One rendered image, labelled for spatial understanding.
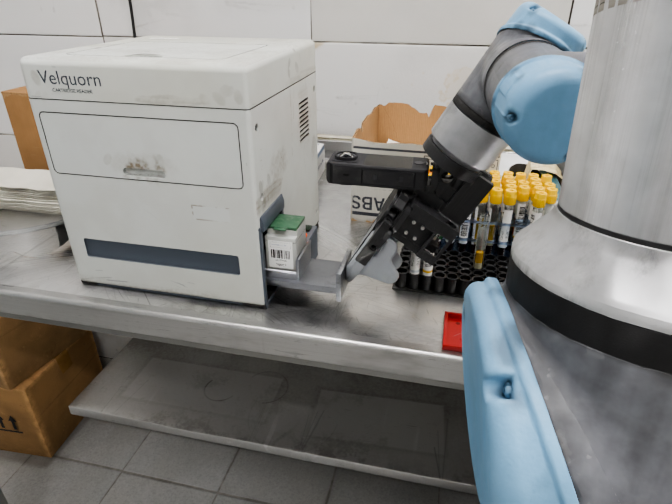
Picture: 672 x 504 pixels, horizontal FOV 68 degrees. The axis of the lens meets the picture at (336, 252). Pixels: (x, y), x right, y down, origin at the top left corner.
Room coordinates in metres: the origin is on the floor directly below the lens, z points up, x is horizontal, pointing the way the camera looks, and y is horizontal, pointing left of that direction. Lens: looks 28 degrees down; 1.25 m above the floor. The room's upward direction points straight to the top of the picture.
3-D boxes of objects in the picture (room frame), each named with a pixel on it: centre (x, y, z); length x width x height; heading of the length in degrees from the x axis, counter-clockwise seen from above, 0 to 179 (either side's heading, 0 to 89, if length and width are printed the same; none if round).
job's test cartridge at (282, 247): (0.57, 0.06, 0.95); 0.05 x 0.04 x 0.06; 167
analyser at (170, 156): (0.69, 0.18, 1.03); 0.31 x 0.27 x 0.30; 77
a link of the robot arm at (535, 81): (0.41, -0.18, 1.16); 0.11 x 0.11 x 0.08; 83
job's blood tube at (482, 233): (0.60, -0.20, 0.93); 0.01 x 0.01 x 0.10
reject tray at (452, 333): (0.48, -0.16, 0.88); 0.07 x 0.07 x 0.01; 77
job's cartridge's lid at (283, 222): (0.57, 0.06, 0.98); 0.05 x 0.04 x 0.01; 167
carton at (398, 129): (0.92, -0.17, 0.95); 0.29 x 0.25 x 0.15; 167
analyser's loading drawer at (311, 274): (0.58, 0.09, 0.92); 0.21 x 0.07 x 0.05; 77
